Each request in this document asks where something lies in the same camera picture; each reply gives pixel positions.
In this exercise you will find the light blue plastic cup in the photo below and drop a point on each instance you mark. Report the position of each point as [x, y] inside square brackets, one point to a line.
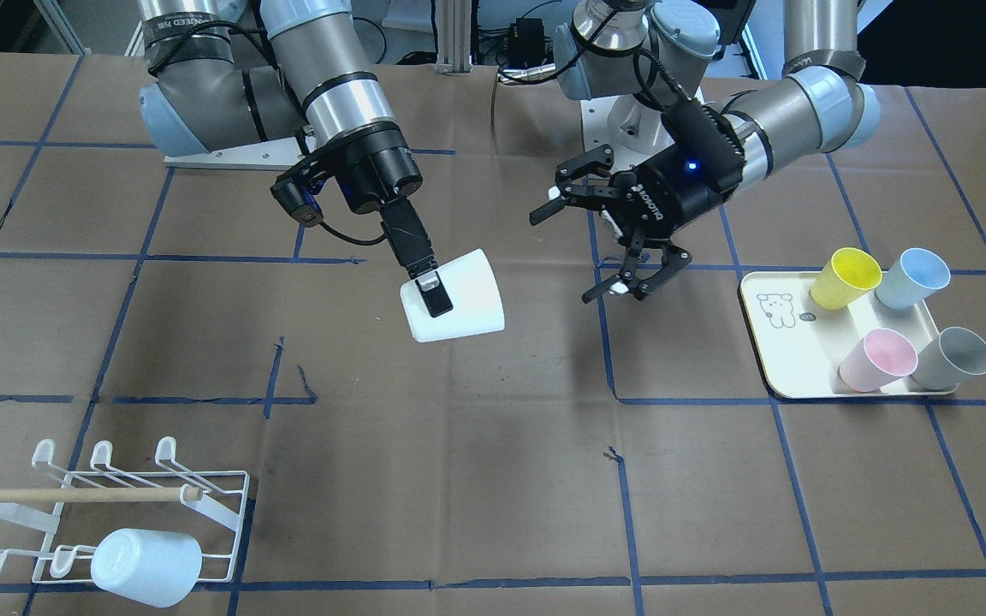
[153, 567]

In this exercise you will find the cream plastic tray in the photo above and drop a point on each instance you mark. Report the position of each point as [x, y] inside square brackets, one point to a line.
[801, 345]

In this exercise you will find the pink plastic cup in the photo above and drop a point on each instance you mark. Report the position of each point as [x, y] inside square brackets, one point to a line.
[883, 356]

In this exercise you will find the cream white plastic cup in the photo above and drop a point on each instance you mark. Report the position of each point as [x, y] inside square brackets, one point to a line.
[471, 286]

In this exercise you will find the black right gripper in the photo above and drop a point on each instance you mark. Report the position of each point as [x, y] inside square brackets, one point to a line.
[383, 174]

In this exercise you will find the grey plastic cup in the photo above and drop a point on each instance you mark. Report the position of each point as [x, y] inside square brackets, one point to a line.
[955, 356]

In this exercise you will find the white wire cup rack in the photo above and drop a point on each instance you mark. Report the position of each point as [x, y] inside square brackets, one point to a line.
[53, 525]

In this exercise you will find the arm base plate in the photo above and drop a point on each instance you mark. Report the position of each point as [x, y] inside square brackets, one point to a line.
[277, 156]
[633, 132]

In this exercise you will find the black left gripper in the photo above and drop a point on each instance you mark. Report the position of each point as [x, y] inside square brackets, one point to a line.
[671, 195]

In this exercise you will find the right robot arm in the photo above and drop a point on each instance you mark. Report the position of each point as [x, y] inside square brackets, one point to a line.
[317, 83]

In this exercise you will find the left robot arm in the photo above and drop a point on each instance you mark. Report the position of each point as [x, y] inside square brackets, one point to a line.
[658, 52]

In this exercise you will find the yellow plastic cup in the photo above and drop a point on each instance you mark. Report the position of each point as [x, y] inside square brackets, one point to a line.
[847, 276]

